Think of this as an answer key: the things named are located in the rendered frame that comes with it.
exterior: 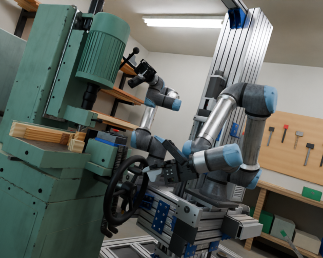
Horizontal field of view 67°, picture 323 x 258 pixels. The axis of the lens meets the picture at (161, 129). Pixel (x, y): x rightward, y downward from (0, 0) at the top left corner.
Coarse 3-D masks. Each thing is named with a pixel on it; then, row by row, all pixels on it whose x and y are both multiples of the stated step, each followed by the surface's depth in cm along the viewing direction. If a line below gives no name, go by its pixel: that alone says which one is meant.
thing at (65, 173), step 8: (40, 168) 92; (48, 168) 91; (56, 168) 89; (64, 168) 89; (72, 168) 92; (80, 168) 96; (56, 176) 89; (64, 176) 90; (72, 176) 93; (80, 176) 98; (88, 176) 102
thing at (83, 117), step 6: (66, 108) 114; (72, 108) 113; (78, 108) 111; (66, 114) 114; (72, 114) 112; (78, 114) 111; (84, 114) 109; (90, 114) 110; (96, 114) 114; (72, 120) 112; (78, 120) 110; (84, 120) 109; (90, 120) 111; (78, 126) 113; (90, 126) 112
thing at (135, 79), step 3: (132, 78) 136; (135, 78) 136; (138, 78) 136; (147, 78) 137; (129, 81) 134; (132, 81) 134; (135, 81) 135; (138, 81) 135; (141, 81) 135; (144, 81) 137; (129, 84) 134; (132, 84) 134; (135, 84) 134; (138, 84) 136; (132, 87) 135
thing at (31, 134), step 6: (30, 132) 90; (36, 132) 93; (42, 132) 95; (48, 132) 97; (30, 138) 91; (36, 138) 93; (42, 138) 96; (48, 138) 98; (54, 138) 101; (60, 138) 104
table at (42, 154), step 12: (12, 144) 86; (24, 144) 83; (36, 144) 85; (48, 144) 92; (60, 144) 101; (24, 156) 83; (36, 156) 80; (48, 156) 81; (60, 156) 86; (72, 156) 91; (84, 156) 96; (96, 168) 95; (108, 168) 97
